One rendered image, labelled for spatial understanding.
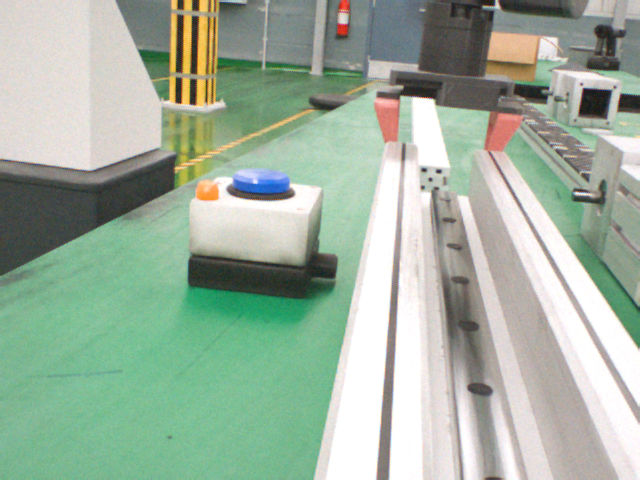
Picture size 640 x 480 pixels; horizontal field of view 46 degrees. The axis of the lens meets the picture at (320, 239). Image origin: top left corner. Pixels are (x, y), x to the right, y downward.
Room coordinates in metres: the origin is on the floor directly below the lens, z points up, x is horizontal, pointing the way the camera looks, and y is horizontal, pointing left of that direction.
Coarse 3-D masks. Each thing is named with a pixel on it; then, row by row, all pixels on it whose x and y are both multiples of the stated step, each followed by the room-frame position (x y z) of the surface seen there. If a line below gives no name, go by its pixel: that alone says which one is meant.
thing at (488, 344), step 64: (384, 192) 0.43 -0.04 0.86; (448, 192) 0.57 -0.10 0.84; (512, 192) 0.46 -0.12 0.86; (384, 256) 0.31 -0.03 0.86; (448, 256) 0.41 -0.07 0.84; (512, 256) 0.36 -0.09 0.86; (384, 320) 0.24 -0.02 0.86; (448, 320) 0.31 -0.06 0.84; (512, 320) 0.33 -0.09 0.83; (576, 320) 0.25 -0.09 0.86; (384, 384) 0.19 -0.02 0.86; (448, 384) 0.26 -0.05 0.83; (512, 384) 0.28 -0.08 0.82; (576, 384) 0.21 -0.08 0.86; (320, 448) 0.16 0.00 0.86; (384, 448) 0.16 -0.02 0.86; (448, 448) 0.23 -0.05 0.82; (512, 448) 0.21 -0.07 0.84; (576, 448) 0.20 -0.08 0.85
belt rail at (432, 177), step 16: (416, 112) 1.29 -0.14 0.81; (432, 112) 1.31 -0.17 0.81; (416, 128) 1.10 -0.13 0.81; (432, 128) 1.11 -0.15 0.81; (416, 144) 0.95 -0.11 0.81; (432, 144) 0.96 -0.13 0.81; (432, 160) 0.85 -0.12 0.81; (448, 160) 0.86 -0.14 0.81; (432, 176) 0.82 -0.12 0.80; (448, 176) 0.81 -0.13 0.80
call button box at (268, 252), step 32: (224, 192) 0.50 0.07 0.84; (288, 192) 0.50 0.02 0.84; (320, 192) 0.53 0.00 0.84; (192, 224) 0.47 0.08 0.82; (224, 224) 0.47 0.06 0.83; (256, 224) 0.47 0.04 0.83; (288, 224) 0.47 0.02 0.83; (192, 256) 0.48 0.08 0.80; (224, 256) 0.47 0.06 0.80; (256, 256) 0.47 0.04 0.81; (288, 256) 0.47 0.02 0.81; (320, 256) 0.50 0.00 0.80; (224, 288) 0.47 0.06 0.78; (256, 288) 0.47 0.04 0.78; (288, 288) 0.47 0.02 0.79
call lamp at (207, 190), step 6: (198, 186) 0.48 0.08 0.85; (204, 186) 0.48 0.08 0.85; (210, 186) 0.48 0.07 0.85; (216, 186) 0.48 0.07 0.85; (198, 192) 0.48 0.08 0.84; (204, 192) 0.48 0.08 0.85; (210, 192) 0.48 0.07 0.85; (216, 192) 0.48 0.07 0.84; (198, 198) 0.48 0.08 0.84; (204, 198) 0.47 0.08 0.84; (210, 198) 0.48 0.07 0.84; (216, 198) 0.48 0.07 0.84
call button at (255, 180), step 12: (252, 168) 0.52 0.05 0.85; (264, 168) 0.53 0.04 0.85; (240, 180) 0.49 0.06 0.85; (252, 180) 0.49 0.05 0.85; (264, 180) 0.49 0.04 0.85; (276, 180) 0.50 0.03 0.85; (288, 180) 0.51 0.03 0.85; (252, 192) 0.49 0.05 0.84; (264, 192) 0.49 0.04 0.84; (276, 192) 0.49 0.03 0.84
